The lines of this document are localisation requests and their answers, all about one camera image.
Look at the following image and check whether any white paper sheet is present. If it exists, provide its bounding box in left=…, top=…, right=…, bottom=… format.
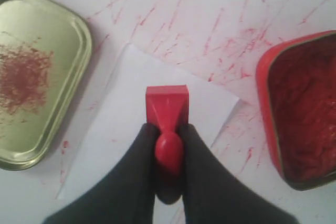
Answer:
left=57, top=44, right=239, bottom=200

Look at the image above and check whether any gold tin lid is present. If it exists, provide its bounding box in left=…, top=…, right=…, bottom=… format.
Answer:
left=1, top=0, right=93, bottom=170

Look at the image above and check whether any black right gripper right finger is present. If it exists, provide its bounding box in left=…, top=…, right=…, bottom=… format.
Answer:
left=178, top=124, right=298, bottom=223

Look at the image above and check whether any red plastic stamp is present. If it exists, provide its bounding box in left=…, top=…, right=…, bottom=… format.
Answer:
left=145, top=85, right=189, bottom=176

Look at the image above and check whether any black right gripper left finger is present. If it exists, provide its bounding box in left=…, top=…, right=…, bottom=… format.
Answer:
left=44, top=123, right=160, bottom=223

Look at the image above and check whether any red ink tin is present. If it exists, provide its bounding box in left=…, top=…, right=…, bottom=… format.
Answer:
left=256, top=30, right=335, bottom=190

